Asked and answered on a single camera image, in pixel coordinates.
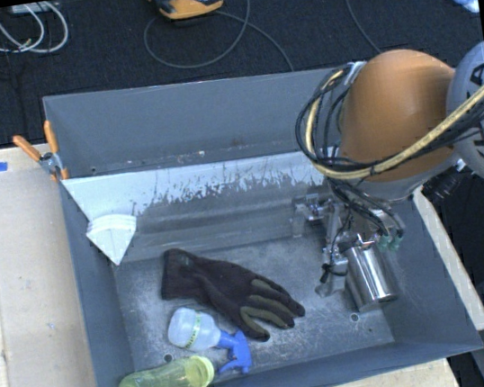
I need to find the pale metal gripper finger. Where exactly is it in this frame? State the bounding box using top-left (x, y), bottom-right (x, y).
top-left (286, 191), bottom-right (338, 239)
top-left (309, 247), bottom-right (353, 300)

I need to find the shiny metal cup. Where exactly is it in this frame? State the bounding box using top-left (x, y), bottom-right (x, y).
top-left (338, 235), bottom-right (403, 316)

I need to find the dark brown glove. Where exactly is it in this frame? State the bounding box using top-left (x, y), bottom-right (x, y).
top-left (154, 229), bottom-right (311, 358)

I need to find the white spray bottle blue trigger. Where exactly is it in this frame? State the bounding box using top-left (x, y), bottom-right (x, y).
top-left (163, 296), bottom-right (255, 386)

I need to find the grey metal bin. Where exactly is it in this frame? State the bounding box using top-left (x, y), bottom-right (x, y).
top-left (40, 33), bottom-right (484, 387)

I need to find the white folded paper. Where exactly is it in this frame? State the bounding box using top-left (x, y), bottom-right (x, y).
top-left (82, 210), bottom-right (146, 271)

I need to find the pale cardboard board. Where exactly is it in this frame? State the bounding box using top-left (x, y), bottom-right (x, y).
top-left (0, 160), bottom-right (102, 387)

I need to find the black cylinder on white bracket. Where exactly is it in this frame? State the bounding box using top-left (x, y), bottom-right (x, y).
top-left (408, 164), bottom-right (471, 210)

